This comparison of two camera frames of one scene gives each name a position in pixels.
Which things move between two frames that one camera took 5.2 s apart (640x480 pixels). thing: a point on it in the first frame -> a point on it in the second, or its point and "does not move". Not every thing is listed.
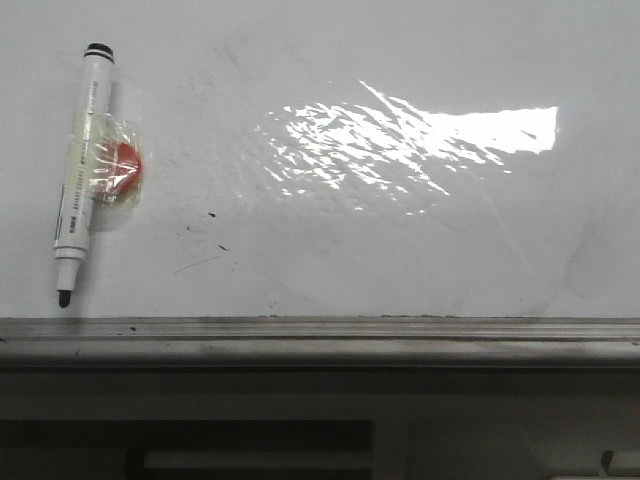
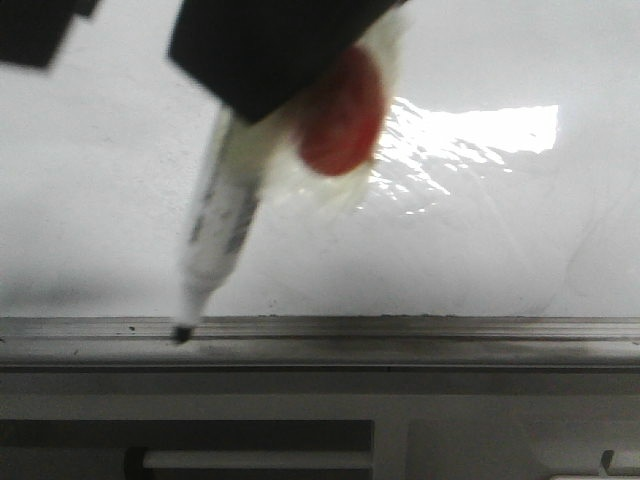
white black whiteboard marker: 72,236 -> 223,213
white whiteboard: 331,158 does not move
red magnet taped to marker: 117,165 -> 340,118
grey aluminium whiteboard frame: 321,343 does not move
